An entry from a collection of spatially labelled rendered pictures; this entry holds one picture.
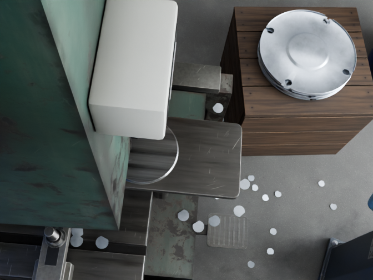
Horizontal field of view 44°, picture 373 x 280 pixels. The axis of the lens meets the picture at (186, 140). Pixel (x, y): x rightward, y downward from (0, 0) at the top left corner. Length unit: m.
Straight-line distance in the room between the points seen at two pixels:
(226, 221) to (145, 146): 0.67
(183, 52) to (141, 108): 1.60
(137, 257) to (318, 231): 0.93
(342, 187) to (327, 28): 0.57
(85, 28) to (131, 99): 0.04
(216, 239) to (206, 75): 0.56
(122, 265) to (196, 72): 0.45
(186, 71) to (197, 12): 0.92
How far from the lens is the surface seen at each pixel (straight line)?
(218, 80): 1.04
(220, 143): 0.83
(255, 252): 1.60
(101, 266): 0.85
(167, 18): 0.26
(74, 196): 0.38
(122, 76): 0.24
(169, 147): 0.81
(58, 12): 0.17
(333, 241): 1.65
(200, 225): 0.92
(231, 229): 1.43
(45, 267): 0.81
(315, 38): 1.48
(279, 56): 1.42
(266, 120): 1.39
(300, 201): 1.67
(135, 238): 0.85
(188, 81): 1.04
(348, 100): 1.46
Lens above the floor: 1.55
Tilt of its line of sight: 68 degrees down
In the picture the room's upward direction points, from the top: 11 degrees clockwise
